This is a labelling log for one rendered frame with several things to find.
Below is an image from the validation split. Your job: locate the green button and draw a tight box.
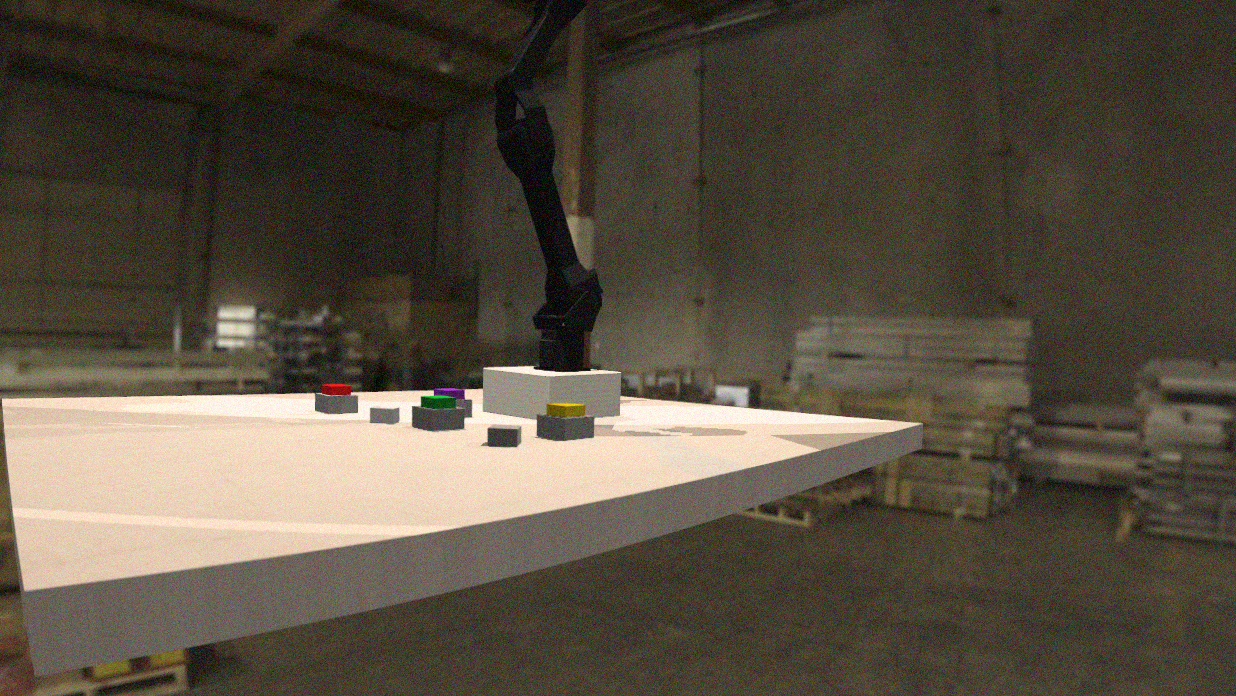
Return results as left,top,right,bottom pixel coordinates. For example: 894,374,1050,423
412,396,465,431

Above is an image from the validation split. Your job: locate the purple button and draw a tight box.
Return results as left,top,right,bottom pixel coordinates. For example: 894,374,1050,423
434,388,473,418

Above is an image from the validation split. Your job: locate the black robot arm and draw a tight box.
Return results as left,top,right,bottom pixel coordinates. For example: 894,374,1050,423
494,0,604,372

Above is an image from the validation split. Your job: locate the yellow button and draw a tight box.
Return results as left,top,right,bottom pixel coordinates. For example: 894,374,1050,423
536,403,595,441

